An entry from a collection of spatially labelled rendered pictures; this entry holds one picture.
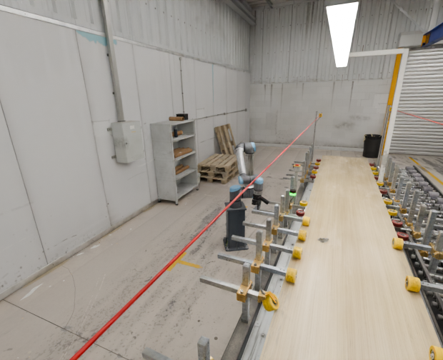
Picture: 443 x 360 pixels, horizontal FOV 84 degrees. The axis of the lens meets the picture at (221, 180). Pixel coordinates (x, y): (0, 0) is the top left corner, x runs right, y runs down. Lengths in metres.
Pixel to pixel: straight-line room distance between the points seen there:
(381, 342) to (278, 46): 9.71
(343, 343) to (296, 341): 0.21
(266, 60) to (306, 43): 1.44
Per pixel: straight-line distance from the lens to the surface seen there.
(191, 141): 5.37
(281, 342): 1.40
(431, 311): 2.16
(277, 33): 10.49
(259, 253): 1.69
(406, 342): 1.60
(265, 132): 10.43
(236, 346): 1.62
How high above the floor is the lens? 1.99
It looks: 19 degrees down
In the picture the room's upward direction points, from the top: 1 degrees counter-clockwise
